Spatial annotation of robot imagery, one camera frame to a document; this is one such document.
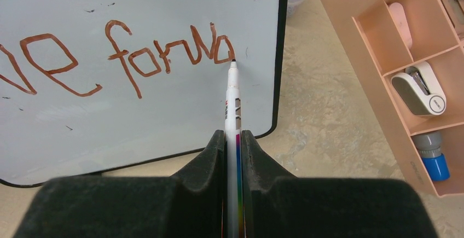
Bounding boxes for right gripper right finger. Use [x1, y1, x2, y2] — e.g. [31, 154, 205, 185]
[241, 130, 437, 237]

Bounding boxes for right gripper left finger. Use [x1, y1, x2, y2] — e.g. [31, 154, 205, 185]
[15, 130, 225, 237]

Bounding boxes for white whiteboard marker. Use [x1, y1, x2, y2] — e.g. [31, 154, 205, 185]
[224, 59, 245, 237]

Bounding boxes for black-framed whiteboard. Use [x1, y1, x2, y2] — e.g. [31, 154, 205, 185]
[1, 0, 287, 187]

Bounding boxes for blue small item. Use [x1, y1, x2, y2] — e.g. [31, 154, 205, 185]
[411, 131, 450, 181]

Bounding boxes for white tape dispenser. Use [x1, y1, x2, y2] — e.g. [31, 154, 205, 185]
[391, 61, 446, 116]

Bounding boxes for peach plastic desk organizer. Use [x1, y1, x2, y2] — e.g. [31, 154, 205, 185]
[321, 0, 463, 196]

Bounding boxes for pink eraser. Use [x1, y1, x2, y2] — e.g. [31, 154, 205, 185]
[388, 2, 413, 49]

